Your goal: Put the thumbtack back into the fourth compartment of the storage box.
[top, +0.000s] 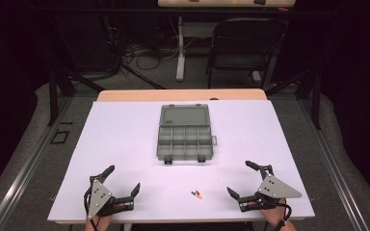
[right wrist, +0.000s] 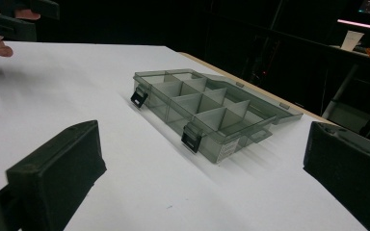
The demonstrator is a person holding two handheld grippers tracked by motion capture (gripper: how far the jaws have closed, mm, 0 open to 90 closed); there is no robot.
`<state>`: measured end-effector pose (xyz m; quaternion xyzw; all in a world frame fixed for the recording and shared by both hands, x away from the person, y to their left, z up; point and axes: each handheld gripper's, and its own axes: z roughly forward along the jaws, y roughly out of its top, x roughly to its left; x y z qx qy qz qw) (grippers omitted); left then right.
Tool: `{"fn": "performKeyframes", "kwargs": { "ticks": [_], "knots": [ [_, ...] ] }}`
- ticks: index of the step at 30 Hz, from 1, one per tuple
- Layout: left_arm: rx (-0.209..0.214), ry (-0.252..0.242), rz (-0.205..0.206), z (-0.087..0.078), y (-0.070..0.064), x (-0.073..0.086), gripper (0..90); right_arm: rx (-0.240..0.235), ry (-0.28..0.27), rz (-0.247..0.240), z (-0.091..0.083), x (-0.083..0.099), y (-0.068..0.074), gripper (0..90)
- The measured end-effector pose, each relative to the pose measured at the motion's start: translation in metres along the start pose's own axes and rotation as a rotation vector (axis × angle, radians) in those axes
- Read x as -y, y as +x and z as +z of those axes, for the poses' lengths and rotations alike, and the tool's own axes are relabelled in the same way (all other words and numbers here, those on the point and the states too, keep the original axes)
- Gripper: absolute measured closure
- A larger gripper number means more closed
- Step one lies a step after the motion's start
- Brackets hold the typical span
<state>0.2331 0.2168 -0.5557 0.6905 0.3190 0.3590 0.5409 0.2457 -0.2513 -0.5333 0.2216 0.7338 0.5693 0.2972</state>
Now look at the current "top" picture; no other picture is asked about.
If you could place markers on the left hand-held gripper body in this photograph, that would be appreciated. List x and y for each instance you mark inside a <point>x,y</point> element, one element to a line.
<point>100,195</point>

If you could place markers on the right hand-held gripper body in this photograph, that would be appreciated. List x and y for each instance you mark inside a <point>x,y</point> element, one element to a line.
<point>274,188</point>

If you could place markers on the clear plastic organizer box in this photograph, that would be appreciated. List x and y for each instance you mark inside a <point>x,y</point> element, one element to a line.
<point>173,150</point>

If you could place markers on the person's right hand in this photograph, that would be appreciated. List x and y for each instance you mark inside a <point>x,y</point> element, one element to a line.
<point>276,213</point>

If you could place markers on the person's left hand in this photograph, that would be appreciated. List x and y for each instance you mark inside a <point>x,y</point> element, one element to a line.
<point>98,224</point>

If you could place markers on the light wooden table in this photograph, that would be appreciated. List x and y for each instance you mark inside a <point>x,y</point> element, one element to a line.
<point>173,95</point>

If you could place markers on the black folding chair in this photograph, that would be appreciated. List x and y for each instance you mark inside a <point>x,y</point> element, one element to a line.
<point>244,61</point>

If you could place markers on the wooden desk with white legs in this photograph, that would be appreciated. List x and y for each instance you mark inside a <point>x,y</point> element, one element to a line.
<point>180,48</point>

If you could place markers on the small black device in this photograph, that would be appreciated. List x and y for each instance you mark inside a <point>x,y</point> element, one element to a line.
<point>259,1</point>

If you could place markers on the aluminium floor rail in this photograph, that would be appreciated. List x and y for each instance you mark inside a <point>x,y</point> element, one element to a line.
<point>22,173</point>
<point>337,179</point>

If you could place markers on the black metal frame stand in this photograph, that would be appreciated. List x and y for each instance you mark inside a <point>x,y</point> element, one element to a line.
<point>53,96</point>
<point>316,102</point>

